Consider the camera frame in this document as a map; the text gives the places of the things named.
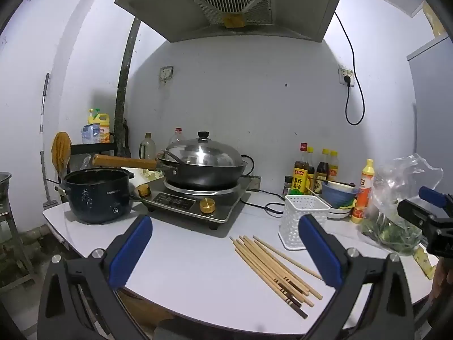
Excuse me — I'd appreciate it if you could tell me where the steel pot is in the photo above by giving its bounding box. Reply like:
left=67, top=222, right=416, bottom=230
left=0, top=172, right=13, bottom=199

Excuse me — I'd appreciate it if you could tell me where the plastic bag of greens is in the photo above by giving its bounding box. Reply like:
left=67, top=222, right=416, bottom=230
left=359, top=153, right=445, bottom=256

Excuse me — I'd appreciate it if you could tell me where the white perforated utensil basket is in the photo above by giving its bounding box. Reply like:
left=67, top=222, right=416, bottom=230
left=278, top=195, right=331, bottom=251

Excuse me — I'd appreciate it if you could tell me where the grey range hood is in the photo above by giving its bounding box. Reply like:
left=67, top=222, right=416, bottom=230
left=114, top=0, right=349, bottom=43

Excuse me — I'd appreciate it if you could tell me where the metal rack frame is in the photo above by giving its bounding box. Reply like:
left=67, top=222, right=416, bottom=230
left=0, top=198, right=36, bottom=287

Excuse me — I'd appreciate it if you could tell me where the orange cloth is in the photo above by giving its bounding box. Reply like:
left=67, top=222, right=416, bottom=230
left=51, top=132, right=72, bottom=172

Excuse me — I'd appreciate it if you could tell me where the steel induction cooker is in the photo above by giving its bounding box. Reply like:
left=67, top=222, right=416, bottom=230
left=142, top=175, right=262, bottom=230

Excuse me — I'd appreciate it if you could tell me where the mop with metal handle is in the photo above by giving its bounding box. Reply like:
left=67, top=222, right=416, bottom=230
left=38, top=73, right=59, bottom=210

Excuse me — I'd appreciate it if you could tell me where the yellow detergent bottle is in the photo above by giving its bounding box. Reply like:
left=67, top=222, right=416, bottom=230
left=88, top=109, right=111, bottom=144

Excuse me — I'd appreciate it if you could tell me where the steel wok lid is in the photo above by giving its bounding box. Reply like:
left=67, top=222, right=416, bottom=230
left=158, top=131, right=247, bottom=168

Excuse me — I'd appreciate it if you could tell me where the clear bottle yellow cap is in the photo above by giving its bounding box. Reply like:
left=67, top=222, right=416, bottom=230
left=139, top=133, right=157, bottom=161

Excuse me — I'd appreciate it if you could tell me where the clear bottle red cap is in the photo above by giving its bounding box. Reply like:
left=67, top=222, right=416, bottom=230
left=169, top=127, right=187, bottom=146

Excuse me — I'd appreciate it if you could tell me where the black hanging power cable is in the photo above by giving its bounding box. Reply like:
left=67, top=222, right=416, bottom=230
left=334, top=12, right=365, bottom=126

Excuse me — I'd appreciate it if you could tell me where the dark vertical pipe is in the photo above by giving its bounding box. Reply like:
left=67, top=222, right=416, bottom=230
left=114, top=18, right=142, bottom=156

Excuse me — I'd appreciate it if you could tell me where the white wall socket with plug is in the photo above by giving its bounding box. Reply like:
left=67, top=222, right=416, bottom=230
left=338, top=67, right=355, bottom=87

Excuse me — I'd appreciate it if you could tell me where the bundle of wooden chopsticks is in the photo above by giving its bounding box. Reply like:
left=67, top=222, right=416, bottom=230
left=230, top=234, right=323, bottom=319

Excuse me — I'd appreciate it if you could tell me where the yellow squeeze bottle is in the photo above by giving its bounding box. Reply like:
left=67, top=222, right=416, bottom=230
left=350, top=159, right=375, bottom=224

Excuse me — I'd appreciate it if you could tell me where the black wok wooden handle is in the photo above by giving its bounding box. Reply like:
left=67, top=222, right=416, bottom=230
left=92, top=152, right=248, bottom=190

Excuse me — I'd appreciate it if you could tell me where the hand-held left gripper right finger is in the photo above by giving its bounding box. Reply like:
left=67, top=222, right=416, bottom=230
left=298, top=214, right=414, bottom=340

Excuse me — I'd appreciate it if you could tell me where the yellow patterned sheet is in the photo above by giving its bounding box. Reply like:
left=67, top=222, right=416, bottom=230
left=414, top=246, right=439, bottom=280

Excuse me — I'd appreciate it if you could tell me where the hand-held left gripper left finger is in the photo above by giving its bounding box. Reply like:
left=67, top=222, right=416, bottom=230
left=37, top=215, right=153, bottom=340

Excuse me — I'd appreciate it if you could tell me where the dark blue electric pot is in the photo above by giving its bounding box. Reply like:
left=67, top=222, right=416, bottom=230
left=55, top=169, right=135, bottom=225

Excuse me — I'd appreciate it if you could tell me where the yellow label sauce bottle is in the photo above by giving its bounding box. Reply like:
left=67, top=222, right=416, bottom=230
left=293, top=143, right=312, bottom=195

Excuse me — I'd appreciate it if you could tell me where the white plate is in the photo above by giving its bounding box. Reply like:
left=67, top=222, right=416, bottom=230
left=326, top=205, right=356, bottom=219

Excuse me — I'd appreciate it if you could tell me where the slim yellow cap bottle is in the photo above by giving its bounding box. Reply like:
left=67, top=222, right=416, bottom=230
left=306, top=147, right=315, bottom=185

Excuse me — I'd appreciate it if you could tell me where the black metal rack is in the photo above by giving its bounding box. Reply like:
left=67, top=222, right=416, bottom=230
left=53, top=133, right=117, bottom=185

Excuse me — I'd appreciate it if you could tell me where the person's right hand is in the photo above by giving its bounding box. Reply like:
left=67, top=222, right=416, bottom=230
left=432, top=258, right=453, bottom=302

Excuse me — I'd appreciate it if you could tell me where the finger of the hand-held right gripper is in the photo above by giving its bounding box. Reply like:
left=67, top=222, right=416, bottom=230
left=418, top=186, right=453, bottom=210
left=397, top=198, right=437, bottom=231

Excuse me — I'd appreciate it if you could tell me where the black cooker power cable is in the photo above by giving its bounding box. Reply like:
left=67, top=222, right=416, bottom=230
left=241, top=154, right=287, bottom=216

